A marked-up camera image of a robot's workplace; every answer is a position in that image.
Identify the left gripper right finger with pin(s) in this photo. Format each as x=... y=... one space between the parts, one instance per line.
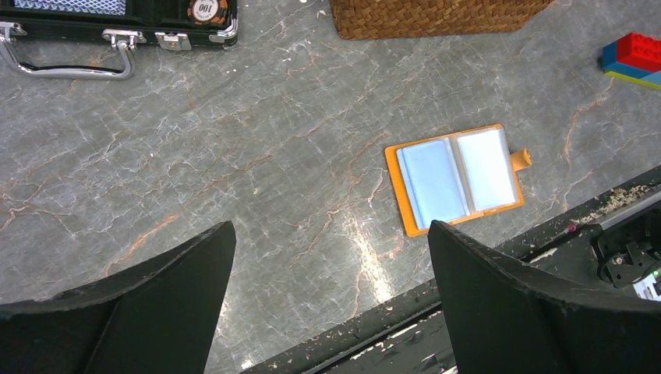
x=505 y=316

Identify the woven brown basket tray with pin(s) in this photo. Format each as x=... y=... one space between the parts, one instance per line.
x=383 y=19

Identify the orange card holder wallet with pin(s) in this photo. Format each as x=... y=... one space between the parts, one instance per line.
x=455 y=178

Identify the blue playing card deck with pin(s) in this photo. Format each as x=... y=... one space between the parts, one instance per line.
x=100 y=7

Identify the black poker chip case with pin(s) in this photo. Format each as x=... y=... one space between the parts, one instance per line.
x=161 y=23

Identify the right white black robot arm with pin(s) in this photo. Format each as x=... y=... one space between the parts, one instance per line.
x=628 y=254

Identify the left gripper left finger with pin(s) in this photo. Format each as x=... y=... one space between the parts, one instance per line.
x=158 y=316

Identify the loose poker chip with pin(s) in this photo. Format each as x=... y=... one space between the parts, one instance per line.
x=208 y=12

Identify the red blue toy block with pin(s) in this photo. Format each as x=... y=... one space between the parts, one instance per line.
x=634 y=58

